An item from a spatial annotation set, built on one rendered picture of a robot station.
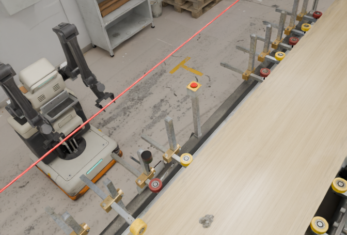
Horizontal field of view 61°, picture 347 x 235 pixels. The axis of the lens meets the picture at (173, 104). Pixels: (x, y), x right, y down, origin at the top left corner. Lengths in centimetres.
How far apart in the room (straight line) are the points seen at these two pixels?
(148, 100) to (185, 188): 191
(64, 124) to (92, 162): 54
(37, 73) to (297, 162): 171
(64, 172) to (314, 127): 207
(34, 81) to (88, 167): 105
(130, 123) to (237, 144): 168
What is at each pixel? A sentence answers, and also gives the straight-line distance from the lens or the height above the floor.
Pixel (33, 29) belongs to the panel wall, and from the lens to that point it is 412.
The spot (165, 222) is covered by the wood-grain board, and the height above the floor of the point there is 90.
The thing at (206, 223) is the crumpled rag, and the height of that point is 91.
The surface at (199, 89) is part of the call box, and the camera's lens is 185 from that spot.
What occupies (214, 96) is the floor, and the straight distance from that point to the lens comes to 349.
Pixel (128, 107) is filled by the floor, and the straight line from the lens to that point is 352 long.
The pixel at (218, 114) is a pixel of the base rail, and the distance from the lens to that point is 237.
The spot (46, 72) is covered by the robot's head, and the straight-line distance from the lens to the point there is 210.
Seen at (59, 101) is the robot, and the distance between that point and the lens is 228.
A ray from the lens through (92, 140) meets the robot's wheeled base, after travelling 297.
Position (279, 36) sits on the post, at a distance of 290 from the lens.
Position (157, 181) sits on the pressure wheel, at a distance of 183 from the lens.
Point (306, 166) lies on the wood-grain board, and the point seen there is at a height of 90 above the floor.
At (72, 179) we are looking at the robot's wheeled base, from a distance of 279.
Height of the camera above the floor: 249
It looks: 46 degrees down
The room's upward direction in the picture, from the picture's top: 9 degrees counter-clockwise
